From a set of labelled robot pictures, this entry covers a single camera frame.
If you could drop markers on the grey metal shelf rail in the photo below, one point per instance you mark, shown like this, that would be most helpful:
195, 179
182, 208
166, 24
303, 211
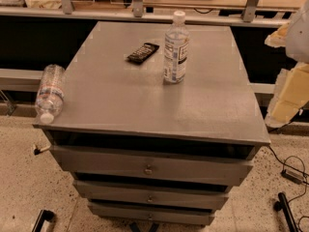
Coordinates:
196, 11

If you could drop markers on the black remote control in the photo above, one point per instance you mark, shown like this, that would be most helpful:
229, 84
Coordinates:
143, 53

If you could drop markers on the black bar on floor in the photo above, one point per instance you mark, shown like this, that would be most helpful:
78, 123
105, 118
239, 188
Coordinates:
282, 204

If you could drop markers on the black object floor left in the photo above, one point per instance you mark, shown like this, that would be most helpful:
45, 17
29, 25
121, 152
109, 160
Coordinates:
44, 216

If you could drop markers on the middle grey drawer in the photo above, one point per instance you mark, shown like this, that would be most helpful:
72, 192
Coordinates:
150, 195

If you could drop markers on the top grey drawer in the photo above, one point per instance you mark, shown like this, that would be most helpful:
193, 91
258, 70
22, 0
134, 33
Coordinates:
152, 165

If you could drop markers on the grey drawer cabinet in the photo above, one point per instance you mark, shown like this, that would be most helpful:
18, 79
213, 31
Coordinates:
113, 104

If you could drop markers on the clear water bottle lying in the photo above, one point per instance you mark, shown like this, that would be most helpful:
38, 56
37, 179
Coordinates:
50, 97

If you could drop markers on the black power adapter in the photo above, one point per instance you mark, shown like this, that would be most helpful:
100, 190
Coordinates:
294, 177

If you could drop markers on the white plug on floor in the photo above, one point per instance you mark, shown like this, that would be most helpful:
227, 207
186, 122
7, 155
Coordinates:
38, 151

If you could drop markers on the blue-label plastic bottle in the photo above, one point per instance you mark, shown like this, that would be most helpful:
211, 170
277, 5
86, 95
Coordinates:
176, 49

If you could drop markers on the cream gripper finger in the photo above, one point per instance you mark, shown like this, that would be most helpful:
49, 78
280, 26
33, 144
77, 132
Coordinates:
291, 93
278, 37

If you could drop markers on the grey drawer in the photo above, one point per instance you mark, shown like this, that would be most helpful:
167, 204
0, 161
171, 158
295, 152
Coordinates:
114, 210
152, 165
150, 195

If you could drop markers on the bottom grey drawer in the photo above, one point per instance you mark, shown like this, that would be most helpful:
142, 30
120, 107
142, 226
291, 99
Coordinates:
114, 210

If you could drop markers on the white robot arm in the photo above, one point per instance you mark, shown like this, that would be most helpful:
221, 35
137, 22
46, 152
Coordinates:
297, 39

